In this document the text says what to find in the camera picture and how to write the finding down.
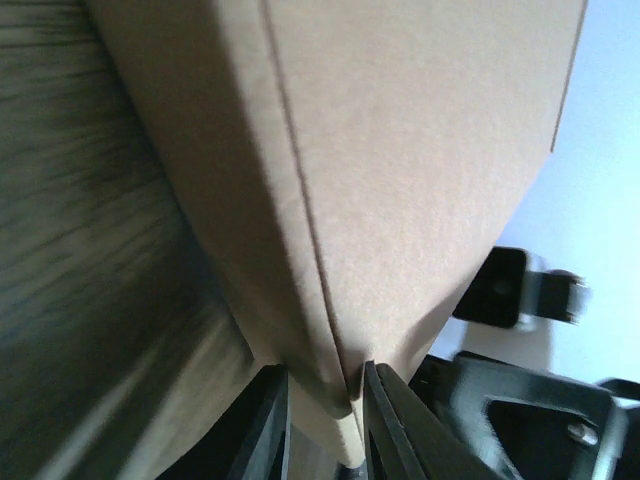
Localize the brown cardboard box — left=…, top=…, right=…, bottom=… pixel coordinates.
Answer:
left=89, top=1, right=586, bottom=467

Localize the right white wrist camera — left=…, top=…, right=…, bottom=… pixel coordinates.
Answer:
left=453, top=247, right=591, bottom=357

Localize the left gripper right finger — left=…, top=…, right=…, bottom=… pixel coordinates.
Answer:
left=363, top=361, right=500, bottom=480

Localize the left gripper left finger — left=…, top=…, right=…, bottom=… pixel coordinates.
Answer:
left=159, top=365, right=291, bottom=480

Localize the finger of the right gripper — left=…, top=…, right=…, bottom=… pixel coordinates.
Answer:
left=409, top=351, right=630, bottom=479

